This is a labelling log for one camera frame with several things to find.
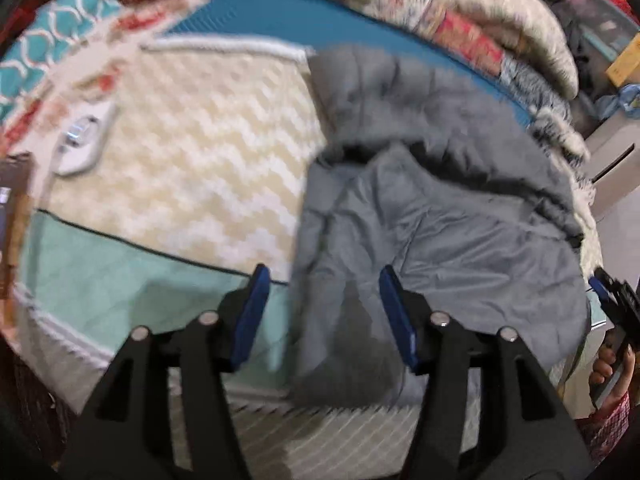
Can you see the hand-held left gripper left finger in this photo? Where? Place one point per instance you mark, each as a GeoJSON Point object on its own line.
{"type": "Point", "coordinates": [248, 310]}

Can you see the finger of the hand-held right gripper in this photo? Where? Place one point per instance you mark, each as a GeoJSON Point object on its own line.
{"type": "Point", "coordinates": [602, 285]}

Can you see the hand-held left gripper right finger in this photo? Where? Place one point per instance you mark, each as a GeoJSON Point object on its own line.
{"type": "Point", "coordinates": [395, 310]}

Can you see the grey padded jacket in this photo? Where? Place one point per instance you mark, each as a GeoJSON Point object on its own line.
{"type": "Point", "coordinates": [440, 240]}

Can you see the person's right hand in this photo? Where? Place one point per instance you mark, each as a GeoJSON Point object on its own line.
{"type": "Point", "coordinates": [612, 367]}

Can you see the white cabinet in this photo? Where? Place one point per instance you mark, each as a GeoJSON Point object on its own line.
{"type": "Point", "coordinates": [617, 160]}

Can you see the mint green bed sheet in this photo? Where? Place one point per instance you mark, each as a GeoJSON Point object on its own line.
{"type": "Point", "coordinates": [125, 280]}

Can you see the white quilted mattress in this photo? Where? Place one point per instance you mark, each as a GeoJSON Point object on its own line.
{"type": "Point", "coordinates": [310, 435]}

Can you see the cream zigzag blanket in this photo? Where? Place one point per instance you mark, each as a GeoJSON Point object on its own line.
{"type": "Point", "coordinates": [200, 160]}

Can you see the yellow cardboard box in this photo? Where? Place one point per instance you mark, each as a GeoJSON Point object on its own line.
{"type": "Point", "coordinates": [625, 62]}

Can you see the grey fluffy blanket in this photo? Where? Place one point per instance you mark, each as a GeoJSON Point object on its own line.
{"type": "Point", "coordinates": [540, 55]}

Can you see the white heating pad controller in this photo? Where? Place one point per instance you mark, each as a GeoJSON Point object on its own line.
{"type": "Point", "coordinates": [82, 137]}

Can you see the teal patterned pillow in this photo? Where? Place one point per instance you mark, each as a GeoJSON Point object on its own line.
{"type": "Point", "coordinates": [47, 45]}

